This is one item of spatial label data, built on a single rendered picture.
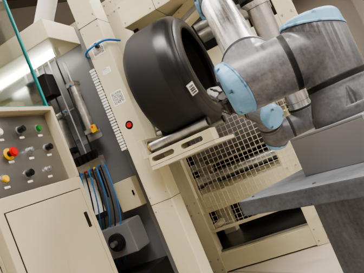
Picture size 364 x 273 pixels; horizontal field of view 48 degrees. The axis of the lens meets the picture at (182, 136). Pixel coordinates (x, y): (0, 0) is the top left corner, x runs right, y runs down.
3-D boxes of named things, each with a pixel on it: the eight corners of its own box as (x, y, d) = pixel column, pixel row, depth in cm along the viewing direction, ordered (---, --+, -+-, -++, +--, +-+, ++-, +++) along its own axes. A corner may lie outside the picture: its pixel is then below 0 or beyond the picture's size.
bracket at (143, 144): (143, 160, 204) (136, 141, 205) (174, 150, 241) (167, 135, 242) (149, 157, 203) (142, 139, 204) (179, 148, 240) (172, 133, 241)
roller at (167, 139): (146, 142, 209) (151, 145, 212) (147, 149, 206) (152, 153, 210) (206, 114, 196) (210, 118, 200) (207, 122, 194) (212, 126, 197)
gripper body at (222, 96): (220, 111, 174) (240, 120, 165) (214, 96, 168) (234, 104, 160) (232, 101, 176) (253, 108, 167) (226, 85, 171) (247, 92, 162)
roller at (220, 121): (168, 137, 235) (172, 141, 238) (168, 143, 232) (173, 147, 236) (221, 112, 222) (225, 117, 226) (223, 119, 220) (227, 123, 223)
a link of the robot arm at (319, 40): (374, 59, 94) (341, -9, 95) (303, 90, 97) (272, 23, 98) (357, 69, 109) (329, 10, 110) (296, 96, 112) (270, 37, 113)
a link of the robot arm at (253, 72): (288, 53, 94) (222, -35, 154) (219, 85, 97) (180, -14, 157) (304, 102, 103) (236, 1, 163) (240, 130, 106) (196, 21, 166)
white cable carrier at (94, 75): (121, 151, 223) (89, 71, 226) (125, 150, 227) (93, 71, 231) (128, 148, 221) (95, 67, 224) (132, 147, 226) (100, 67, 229)
